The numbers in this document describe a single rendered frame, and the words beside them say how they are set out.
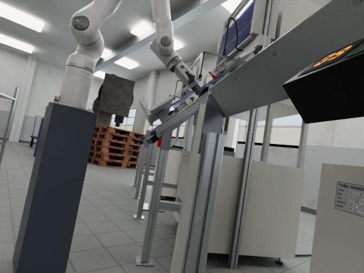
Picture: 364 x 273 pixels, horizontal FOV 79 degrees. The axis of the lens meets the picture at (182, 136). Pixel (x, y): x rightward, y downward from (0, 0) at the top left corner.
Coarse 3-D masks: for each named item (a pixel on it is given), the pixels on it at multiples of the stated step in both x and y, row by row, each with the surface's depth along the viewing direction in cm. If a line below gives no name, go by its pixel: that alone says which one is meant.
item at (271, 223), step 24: (240, 168) 132; (264, 168) 136; (288, 168) 139; (264, 192) 135; (288, 192) 139; (216, 216) 127; (264, 216) 134; (288, 216) 138; (216, 240) 127; (264, 240) 134; (288, 240) 137
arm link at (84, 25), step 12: (96, 0) 102; (108, 0) 103; (120, 0) 108; (84, 12) 96; (96, 12) 99; (108, 12) 104; (72, 24) 94; (84, 24) 94; (96, 24) 98; (84, 36) 97; (96, 36) 101
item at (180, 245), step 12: (204, 108) 96; (192, 144) 96; (192, 156) 94; (192, 168) 94; (192, 180) 93; (192, 192) 93; (180, 216) 94; (180, 228) 91; (180, 240) 91; (180, 252) 91; (180, 264) 90
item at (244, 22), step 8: (248, 8) 150; (240, 16) 161; (248, 16) 148; (232, 24) 174; (240, 24) 158; (248, 24) 145; (232, 32) 171; (240, 32) 155; (248, 32) 143; (224, 40) 186; (232, 40) 168; (240, 40) 153; (232, 48) 165
